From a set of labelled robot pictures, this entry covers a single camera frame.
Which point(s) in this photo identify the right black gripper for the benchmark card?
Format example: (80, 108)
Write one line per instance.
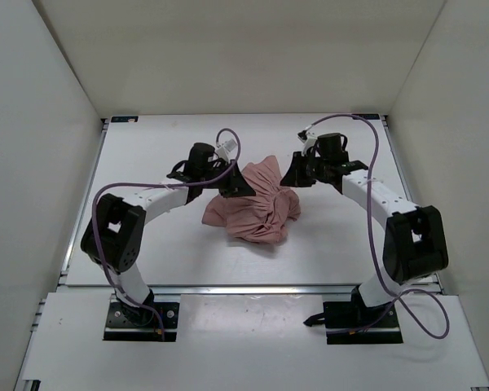
(293, 177)

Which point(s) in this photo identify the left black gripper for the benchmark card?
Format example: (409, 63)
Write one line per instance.
(238, 185)

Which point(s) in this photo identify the pink pleated skirt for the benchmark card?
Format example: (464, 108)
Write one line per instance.
(262, 218)

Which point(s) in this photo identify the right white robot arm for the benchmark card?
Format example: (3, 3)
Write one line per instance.
(414, 240)

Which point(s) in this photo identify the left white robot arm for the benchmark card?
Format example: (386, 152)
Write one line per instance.
(114, 234)

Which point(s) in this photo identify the right blue table label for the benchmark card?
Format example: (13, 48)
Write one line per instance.
(368, 116)

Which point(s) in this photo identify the blue table label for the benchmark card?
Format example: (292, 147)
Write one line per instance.
(124, 119)
(368, 116)

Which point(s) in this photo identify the left blue table label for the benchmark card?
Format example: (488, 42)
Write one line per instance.
(124, 119)

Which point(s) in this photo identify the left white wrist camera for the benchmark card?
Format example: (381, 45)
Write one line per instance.
(223, 150)

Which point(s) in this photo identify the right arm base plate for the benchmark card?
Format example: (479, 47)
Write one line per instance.
(348, 323)

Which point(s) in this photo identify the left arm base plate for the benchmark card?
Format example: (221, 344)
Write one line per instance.
(124, 323)

